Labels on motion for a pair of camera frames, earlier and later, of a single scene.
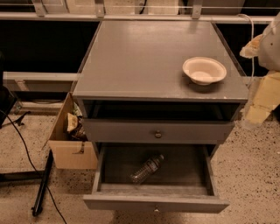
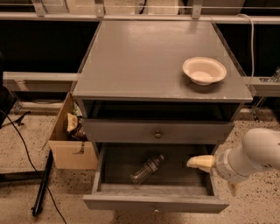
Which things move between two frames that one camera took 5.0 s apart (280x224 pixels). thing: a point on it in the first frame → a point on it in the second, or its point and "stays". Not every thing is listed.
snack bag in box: [75, 127] stays
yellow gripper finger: [251, 49] → [234, 164]
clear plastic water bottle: [147, 170] stays
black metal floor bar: [37, 208] stays
